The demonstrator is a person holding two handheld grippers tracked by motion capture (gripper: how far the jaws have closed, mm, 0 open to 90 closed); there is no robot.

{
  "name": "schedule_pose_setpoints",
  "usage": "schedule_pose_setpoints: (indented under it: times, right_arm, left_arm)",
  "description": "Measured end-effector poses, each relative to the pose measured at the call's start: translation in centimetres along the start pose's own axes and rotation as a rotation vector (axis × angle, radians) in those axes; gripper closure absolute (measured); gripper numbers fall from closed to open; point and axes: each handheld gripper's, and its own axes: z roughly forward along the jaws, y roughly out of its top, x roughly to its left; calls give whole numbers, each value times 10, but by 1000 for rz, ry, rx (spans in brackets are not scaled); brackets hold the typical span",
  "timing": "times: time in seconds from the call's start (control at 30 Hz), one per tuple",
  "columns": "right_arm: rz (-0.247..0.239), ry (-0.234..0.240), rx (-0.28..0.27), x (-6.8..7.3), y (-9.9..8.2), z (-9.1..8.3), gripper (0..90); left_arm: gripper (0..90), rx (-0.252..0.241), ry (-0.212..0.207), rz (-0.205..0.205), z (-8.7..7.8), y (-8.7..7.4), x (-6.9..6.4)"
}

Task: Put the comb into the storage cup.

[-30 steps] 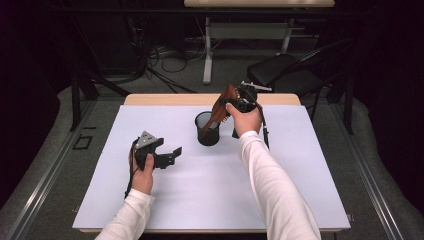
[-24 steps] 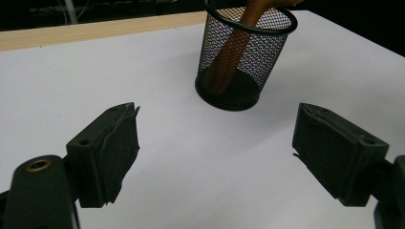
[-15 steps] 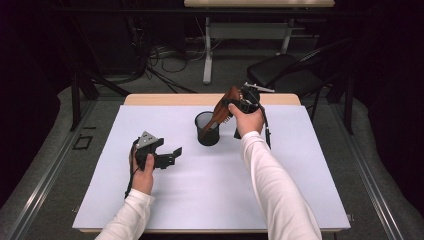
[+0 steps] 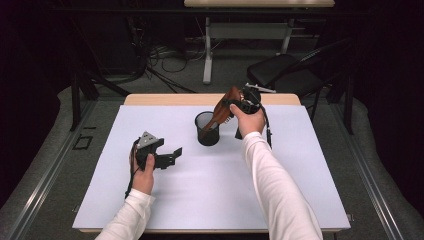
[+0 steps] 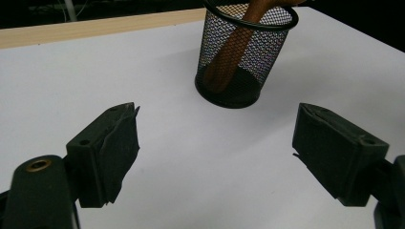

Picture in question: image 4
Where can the black mesh pen cup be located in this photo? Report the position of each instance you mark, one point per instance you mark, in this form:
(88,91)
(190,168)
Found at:
(208,138)

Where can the white board sheet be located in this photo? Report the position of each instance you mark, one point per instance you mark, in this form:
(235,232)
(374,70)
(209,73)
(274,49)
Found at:
(200,186)

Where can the black metal crossbar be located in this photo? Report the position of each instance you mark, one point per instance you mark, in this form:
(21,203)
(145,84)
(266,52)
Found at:
(133,11)

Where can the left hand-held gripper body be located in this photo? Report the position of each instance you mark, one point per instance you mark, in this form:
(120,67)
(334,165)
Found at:
(146,143)

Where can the white-legged desk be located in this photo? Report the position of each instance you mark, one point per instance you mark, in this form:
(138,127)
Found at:
(246,30)

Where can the black folding chair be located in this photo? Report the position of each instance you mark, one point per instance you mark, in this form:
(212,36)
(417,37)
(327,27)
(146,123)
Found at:
(283,71)

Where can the person's right hand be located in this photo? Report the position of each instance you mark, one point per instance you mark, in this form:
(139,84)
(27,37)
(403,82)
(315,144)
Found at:
(250,123)

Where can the black metal stand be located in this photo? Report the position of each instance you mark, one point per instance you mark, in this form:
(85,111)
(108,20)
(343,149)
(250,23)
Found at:
(75,106)
(348,106)

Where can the metal floor rail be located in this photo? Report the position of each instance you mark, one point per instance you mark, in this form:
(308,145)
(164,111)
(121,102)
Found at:
(368,178)
(50,180)

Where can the person's left hand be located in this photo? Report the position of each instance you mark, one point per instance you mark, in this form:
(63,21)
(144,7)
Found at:
(143,181)

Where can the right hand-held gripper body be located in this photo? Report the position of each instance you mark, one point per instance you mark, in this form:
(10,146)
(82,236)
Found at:
(251,99)

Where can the brown wooden hairbrush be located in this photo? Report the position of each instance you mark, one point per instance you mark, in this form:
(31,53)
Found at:
(221,111)

